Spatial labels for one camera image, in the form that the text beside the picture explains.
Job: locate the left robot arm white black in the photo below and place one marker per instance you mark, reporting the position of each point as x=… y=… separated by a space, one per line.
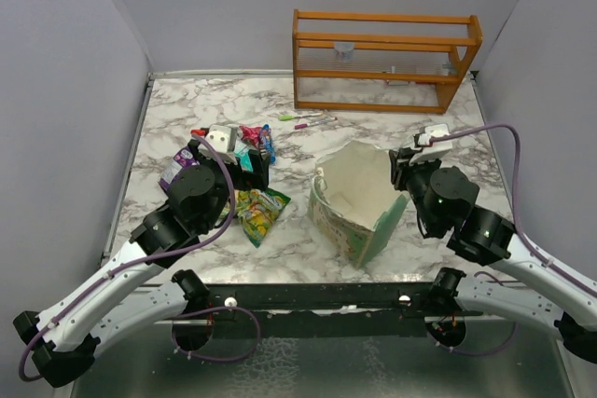
x=63 y=341

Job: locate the blue m&m snack packet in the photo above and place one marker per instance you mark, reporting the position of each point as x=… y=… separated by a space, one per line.
x=265 y=143

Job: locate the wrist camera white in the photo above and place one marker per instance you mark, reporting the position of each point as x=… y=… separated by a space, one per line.
x=427 y=145
x=220 y=139

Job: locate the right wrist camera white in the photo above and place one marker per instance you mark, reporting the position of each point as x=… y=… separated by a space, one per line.
x=427 y=145

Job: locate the teal snack packet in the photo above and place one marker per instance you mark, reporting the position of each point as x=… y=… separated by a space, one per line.
x=242 y=153

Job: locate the orange wooden rack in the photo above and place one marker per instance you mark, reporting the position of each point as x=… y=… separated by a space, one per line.
x=401 y=63

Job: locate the green paper bag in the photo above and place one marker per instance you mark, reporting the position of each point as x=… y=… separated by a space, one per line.
x=353 y=203

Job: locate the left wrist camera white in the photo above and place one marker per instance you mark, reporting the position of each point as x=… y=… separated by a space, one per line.
x=220 y=139

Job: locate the small clear plastic cup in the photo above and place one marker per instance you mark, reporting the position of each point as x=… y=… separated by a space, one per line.
x=343 y=51

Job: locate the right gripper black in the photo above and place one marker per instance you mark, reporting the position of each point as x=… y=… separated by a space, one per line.
x=400 y=167

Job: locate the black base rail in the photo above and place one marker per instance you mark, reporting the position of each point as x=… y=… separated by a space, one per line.
x=309 y=310

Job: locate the red snack packet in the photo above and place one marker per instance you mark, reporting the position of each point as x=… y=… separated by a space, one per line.
x=251 y=135

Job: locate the green capped marker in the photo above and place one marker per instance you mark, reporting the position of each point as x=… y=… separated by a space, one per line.
x=299 y=116

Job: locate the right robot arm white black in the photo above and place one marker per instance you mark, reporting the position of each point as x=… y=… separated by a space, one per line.
x=556 y=298

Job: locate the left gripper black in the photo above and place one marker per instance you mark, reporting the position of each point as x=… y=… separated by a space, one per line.
x=247 y=181

